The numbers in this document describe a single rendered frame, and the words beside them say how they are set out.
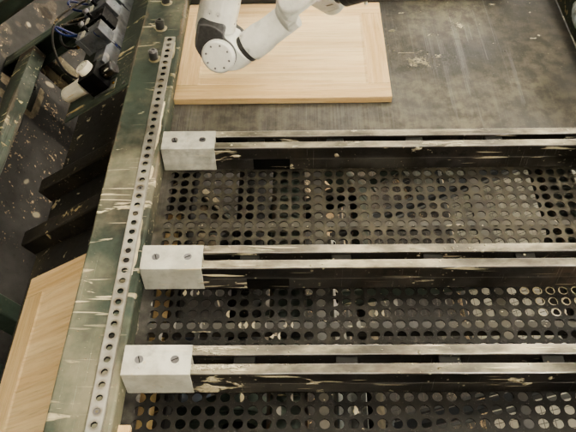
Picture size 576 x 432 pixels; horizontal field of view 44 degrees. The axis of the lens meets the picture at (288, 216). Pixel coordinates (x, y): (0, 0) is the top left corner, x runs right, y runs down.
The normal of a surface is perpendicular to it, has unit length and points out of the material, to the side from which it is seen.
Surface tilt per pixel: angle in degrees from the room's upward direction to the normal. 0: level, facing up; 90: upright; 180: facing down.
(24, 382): 90
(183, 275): 90
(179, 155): 90
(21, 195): 0
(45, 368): 90
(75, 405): 57
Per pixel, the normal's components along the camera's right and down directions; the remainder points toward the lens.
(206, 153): 0.00, 0.76
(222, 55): -0.19, 0.53
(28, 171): 0.83, -0.36
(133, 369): -0.02, -0.65
